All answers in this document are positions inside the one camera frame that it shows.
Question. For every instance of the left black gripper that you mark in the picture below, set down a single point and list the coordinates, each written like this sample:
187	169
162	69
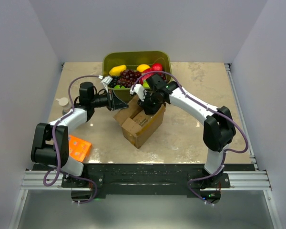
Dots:
114	102

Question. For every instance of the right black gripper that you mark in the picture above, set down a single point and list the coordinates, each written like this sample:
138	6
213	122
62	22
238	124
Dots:
148	109

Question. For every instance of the brown taped cardboard box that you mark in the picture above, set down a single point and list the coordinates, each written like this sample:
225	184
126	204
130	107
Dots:
137	126

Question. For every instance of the olive green plastic bin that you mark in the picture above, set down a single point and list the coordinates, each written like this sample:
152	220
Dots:
132	60

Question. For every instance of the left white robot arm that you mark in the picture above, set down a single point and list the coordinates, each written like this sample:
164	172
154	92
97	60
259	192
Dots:
51	140

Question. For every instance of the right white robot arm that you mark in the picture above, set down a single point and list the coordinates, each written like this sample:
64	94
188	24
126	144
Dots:
218	131

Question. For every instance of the green lime fruit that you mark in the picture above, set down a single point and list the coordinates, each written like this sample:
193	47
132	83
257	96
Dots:
119	86

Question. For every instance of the dark blue grape bunch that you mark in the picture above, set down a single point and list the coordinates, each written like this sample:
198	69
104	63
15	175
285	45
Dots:
114	81

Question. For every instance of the red grape bunch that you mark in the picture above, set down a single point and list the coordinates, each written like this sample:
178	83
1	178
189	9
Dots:
128	77

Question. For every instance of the yellow mango fruit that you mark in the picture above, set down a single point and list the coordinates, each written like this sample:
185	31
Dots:
116	71

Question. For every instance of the red apple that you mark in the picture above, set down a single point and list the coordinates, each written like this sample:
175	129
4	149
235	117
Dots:
157	67

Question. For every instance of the yellow lemon fruit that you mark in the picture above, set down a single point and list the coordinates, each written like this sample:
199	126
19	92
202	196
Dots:
142	67

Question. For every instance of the bottle with beige cap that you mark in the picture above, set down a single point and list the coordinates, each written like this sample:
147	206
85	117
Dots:
64	104

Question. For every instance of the orange patterned block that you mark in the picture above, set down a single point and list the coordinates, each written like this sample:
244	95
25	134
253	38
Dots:
78	148

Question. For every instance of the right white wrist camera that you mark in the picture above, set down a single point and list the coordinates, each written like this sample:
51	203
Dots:
139	90

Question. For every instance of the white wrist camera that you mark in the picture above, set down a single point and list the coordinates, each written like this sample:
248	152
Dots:
139	90
106	80

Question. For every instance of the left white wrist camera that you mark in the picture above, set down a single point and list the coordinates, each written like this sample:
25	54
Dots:
106	80

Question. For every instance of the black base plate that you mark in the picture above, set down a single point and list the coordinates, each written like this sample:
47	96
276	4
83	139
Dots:
143	179

